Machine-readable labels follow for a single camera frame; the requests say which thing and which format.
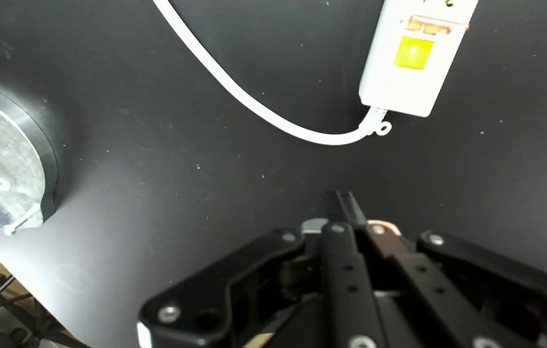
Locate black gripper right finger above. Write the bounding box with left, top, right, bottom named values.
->
left=348, top=195, right=479, bottom=348

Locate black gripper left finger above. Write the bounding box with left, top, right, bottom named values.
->
left=320, top=191, right=382, bottom=348

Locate white power strip adapter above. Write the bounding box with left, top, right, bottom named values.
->
left=357, top=0, right=479, bottom=118

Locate white power strip cable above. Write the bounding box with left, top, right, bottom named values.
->
left=150, top=0, right=392, bottom=147

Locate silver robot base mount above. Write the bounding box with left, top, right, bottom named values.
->
left=0, top=89, right=58, bottom=236

